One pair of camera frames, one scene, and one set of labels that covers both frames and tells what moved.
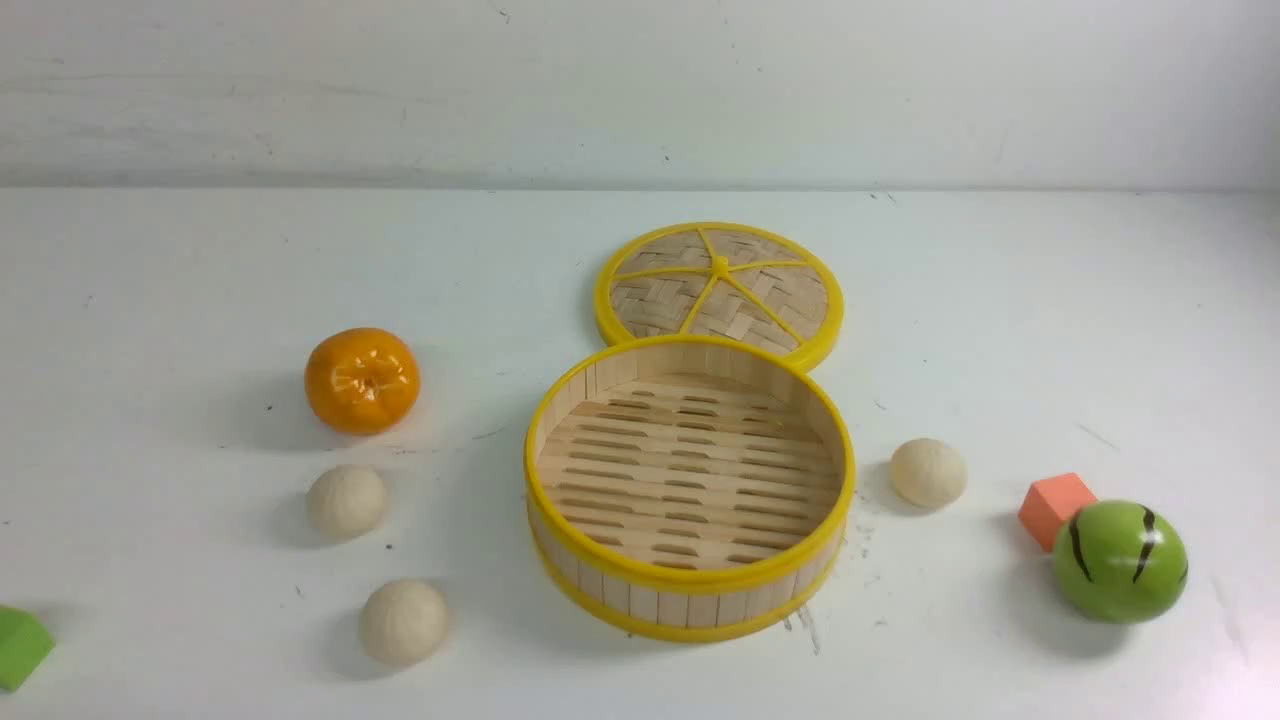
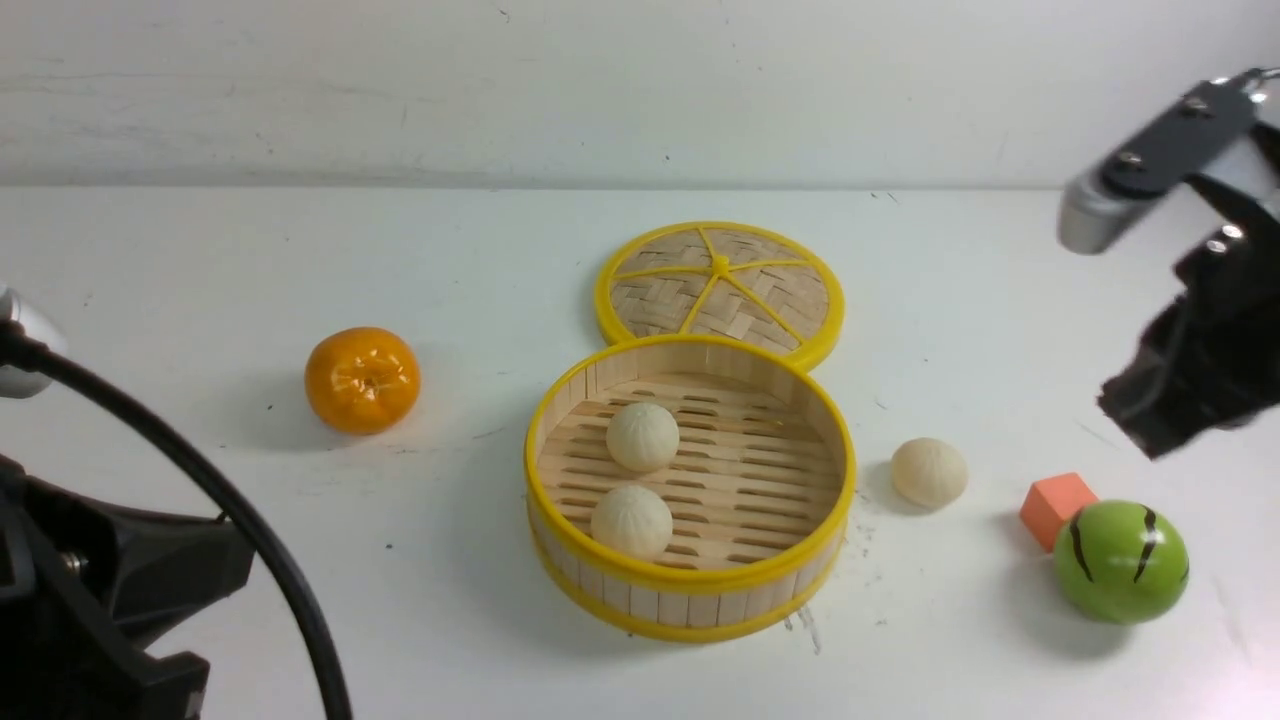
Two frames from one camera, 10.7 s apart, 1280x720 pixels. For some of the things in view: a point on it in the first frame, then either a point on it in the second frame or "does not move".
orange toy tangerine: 363,381 does not move
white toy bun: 402,621 → 634,519
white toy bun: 929,472 does not move
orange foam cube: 1050,502 does not move
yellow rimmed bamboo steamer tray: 689,489 does not move
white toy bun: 345,502 → 642,437
